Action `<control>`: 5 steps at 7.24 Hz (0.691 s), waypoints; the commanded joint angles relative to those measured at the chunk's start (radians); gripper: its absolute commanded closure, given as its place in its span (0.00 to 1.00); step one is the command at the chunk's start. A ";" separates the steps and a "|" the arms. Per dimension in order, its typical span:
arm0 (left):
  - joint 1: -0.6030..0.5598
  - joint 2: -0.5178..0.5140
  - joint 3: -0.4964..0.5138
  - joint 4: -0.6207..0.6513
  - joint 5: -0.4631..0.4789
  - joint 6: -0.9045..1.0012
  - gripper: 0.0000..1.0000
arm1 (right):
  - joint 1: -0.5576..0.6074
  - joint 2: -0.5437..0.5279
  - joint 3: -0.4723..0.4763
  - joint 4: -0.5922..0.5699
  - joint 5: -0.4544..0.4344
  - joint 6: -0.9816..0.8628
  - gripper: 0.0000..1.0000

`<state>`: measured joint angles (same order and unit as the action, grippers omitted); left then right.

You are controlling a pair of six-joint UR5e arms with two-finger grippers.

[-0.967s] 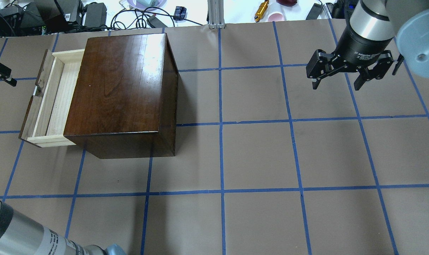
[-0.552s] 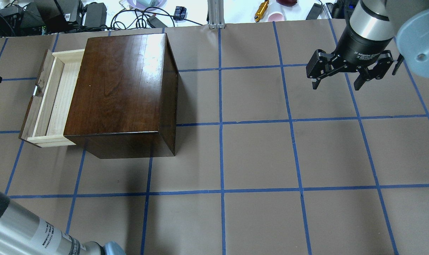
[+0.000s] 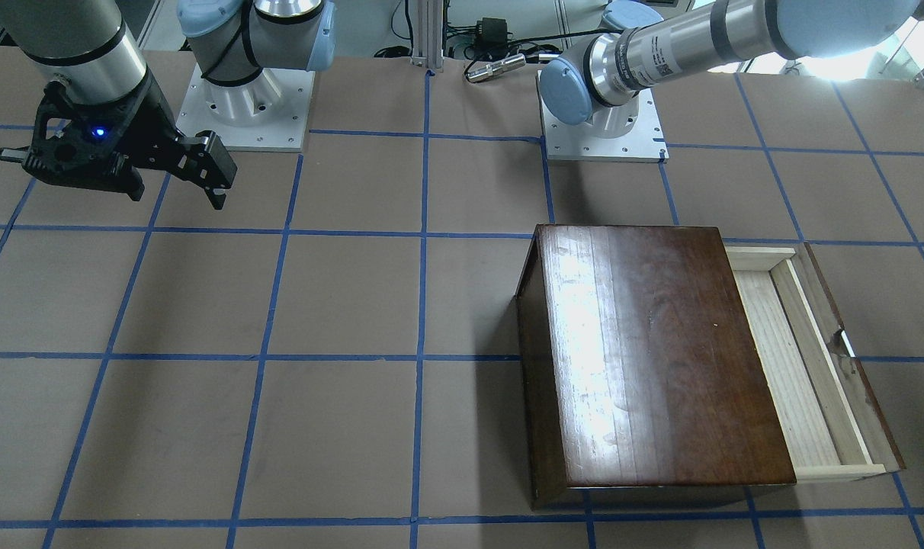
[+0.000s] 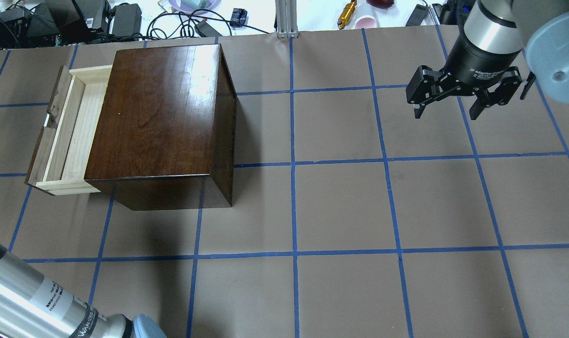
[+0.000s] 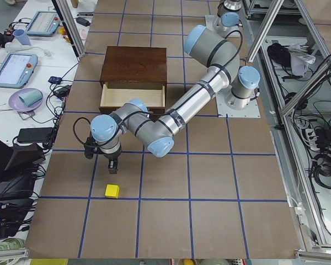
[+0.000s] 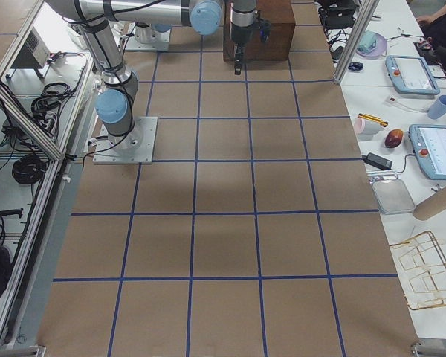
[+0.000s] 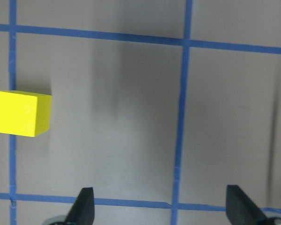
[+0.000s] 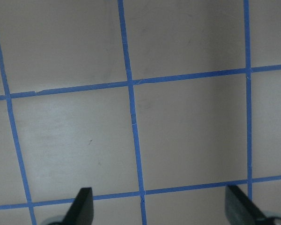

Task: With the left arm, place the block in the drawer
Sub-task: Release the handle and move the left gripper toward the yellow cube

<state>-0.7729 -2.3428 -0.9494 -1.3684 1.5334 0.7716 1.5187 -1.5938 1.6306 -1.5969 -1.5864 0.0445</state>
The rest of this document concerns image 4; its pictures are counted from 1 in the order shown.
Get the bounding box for black power brick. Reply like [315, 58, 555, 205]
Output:
[406, 4, 429, 26]

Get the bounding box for small blue black device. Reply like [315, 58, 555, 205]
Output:
[229, 8, 248, 28]

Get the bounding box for pink cup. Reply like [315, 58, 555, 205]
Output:
[354, 15, 379, 29]

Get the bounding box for wooden drawer with white handle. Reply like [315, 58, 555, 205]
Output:
[25, 65, 112, 195]

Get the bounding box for dark wooden drawer box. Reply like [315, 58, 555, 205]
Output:
[84, 44, 238, 210]

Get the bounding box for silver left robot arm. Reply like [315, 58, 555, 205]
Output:
[0, 244, 166, 338]

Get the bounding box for black power adapter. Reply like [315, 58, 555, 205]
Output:
[111, 3, 142, 41]

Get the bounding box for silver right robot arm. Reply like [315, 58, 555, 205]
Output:
[406, 0, 569, 120]

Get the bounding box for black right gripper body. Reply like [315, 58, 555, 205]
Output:
[440, 32, 519, 96]

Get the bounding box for aluminium frame post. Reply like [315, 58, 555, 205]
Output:
[275, 0, 299, 38]

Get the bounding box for purple plate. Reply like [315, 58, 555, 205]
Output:
[168, 0, 222, 13]

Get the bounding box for gold metal tool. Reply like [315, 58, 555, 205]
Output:
[337, 0, 357, 30]

